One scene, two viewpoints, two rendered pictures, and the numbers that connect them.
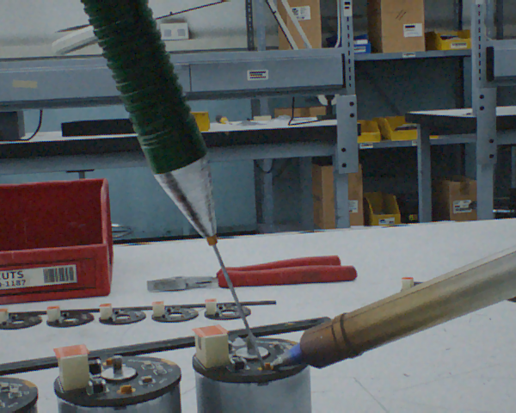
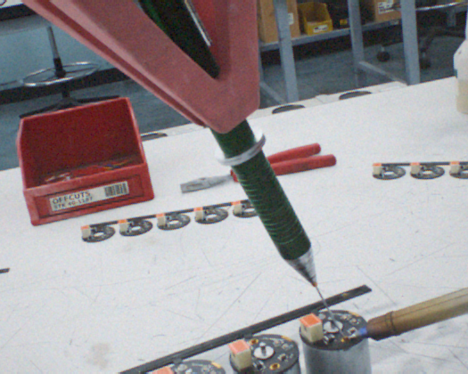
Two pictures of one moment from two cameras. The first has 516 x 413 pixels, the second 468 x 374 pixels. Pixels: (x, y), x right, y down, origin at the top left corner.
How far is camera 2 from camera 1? 0.12 m
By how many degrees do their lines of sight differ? 13
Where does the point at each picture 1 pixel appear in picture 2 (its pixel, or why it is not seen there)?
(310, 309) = (309, 199)
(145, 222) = not seen: hidden behind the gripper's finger
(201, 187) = (310, 262)
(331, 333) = (385, 325)
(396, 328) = (423, 323)
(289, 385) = (359, 347)
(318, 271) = (307, 162)
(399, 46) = not seen: outside the picture
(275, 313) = not seen: hidden behind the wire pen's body
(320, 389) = (336, 278)
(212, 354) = (315, 335)
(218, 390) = (320, 354)
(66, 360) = (240, 353)
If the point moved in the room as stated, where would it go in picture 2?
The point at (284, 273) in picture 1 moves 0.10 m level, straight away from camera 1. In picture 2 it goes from (282, 166) to (270, 130)
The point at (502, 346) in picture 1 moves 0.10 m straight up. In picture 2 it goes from (455, 224) to (446, 69)
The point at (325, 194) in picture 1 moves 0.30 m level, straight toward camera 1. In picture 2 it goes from (264, 11) to (265, 20)
